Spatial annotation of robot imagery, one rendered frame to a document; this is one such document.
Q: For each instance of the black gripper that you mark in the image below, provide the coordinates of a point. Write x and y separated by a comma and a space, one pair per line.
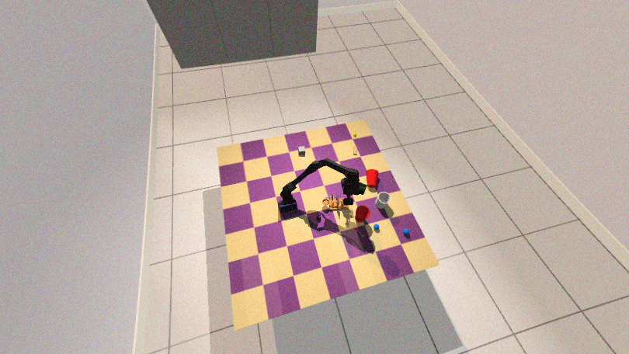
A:
347, 201

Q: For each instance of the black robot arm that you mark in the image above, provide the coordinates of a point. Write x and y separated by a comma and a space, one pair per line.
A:
351, 181

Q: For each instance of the white cup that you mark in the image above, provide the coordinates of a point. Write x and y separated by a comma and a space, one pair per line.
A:
382, 200

